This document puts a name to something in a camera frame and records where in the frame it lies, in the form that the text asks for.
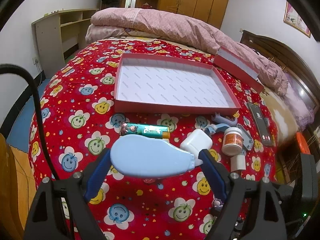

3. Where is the white usb charger plug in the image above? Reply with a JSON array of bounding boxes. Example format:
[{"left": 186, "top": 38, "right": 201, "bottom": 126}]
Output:
[{"left": 230, "top": 154, "right": 246, "bottom": 172}]

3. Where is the white orange-label jar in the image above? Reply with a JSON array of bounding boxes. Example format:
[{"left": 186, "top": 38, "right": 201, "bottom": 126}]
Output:
[{"left": 221, "top": 127, "right": 242, "bottom": 157}]

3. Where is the grey plastic cover plate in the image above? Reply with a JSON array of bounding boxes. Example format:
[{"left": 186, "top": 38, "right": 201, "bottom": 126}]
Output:
[{"left": 236, "top": 124, "right": 254, "bottom": 151}]

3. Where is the white earbuds case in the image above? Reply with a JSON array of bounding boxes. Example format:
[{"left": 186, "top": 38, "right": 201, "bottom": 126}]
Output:
[{"left": 180, "top": 129, "right": 213, "bottom": 166}]

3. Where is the light blue oval case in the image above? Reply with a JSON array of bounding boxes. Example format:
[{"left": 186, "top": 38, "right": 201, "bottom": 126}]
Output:
[{"left": 110, "top": 134, "right": 200, "bottom": 179}]

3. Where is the grey-blue curved plastic bracket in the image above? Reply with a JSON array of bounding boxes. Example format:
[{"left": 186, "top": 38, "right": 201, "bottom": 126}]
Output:
[{"left": 211, "top": 113, "right": 238, "bottom": 127}]

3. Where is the teal cartoon lighter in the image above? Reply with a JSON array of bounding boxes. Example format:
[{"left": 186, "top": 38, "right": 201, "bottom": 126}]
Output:
[{"left": 120, "top": 122, "right": 170, "bottom": 139}]

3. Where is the blue plastic clip part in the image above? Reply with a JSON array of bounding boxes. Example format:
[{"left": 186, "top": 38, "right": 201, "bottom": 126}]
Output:
[{"left": 204, "top": 123, "right": 230, "bottom": 137}]

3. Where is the black smartphone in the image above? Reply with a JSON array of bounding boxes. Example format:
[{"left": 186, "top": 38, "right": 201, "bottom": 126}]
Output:
[{"left": 247, "top": 102, "right": 273, "bottom": 146}]

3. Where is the dark wooden headboard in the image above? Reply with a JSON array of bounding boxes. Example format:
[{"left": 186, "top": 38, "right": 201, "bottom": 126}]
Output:
[{"left": 240, "top": 30, "right": 319, "bottom": 99}]

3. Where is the red shallow box tray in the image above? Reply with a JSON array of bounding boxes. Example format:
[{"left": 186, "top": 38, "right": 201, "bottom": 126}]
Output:
[{"left": 114, "top": 54, "right": 241, "bottom": 115}]

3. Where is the red box lid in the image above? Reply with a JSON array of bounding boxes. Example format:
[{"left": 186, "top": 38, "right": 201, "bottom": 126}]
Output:
[{"left": 214, "top": 47, "right": 264, "bottom": 93}]

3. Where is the beige open shelf unit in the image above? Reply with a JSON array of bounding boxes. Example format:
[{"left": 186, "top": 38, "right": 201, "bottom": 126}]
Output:
[{"left": 31, "top": 9, "right": 97, "bottom": 77}]

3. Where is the pink folded quilt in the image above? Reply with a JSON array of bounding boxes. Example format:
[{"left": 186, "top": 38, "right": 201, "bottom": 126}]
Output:
[{"left": 85, "top": 8, "right": 315, "bottom": 129}]

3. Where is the black cable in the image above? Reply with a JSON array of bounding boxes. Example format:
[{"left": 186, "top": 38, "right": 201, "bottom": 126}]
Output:
[{"left": 0, "top": 63, "right": 60, "bottom": 181}]

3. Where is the framed wall picture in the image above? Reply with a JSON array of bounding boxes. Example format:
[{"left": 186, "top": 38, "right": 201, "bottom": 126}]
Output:
[{"left": 284, "top": 2, "right": 311, "bottom": 38}]

